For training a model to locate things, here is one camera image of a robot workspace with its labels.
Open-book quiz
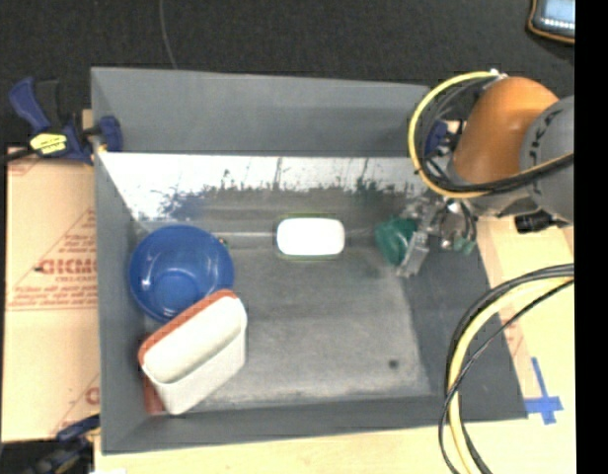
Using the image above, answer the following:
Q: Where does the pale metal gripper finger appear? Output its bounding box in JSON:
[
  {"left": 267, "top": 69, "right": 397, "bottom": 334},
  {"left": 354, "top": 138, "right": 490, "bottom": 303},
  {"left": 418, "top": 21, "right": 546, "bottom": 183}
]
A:
[
  {"left": 402, "top": 199, "right": 434, "bottom": 226},
  {"left": 396, "top": 231, "right": 430, "bottom": 279}
]

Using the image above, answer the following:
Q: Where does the green clear plastic cup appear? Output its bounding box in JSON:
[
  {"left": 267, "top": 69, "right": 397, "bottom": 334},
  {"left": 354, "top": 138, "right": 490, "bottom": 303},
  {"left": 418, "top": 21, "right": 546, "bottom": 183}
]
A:
[{"left": 374, "top": 216, "right": 419, "bottom": 268}]

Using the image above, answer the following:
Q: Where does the white oval soap bar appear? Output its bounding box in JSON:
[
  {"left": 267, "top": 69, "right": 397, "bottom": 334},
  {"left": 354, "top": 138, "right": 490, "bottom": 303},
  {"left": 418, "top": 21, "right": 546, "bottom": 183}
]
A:
[{"left": 274, "top": 216, "right": 347, "bottom": 260}]

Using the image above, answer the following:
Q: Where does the grey metal bin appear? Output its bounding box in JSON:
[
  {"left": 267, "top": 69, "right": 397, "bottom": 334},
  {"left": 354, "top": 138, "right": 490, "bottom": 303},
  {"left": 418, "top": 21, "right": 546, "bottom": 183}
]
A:
[{"left": 89, "top": 65, "right": 528, "bottom": 455}]

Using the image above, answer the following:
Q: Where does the blue bowl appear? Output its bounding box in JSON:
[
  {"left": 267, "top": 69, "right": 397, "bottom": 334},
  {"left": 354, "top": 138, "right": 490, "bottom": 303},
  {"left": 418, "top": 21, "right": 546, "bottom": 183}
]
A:
[{"left": 127, "top": 222, "right": 237, "bottom": 325}]

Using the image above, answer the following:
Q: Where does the white box with orange lid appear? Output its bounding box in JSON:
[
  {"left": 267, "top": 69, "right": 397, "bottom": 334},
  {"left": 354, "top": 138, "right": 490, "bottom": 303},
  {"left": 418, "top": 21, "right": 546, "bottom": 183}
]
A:
[{"left": 136, "top": 287, "right": 250, "bottom": 417}]

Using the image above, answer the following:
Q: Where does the brown cardboard board, red print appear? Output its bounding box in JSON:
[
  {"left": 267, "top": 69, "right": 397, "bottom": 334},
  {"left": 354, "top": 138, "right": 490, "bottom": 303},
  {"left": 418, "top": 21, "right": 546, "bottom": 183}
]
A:
[{"left": 0, "top": 144, "right": 103, "bottom": 444}]

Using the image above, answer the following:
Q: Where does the black cylinder on white bracket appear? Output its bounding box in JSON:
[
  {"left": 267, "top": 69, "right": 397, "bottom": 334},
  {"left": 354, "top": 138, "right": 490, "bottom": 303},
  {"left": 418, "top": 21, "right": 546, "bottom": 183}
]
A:
[{"left": 513, "top": 210, "right": 558, "bottom": 233}]

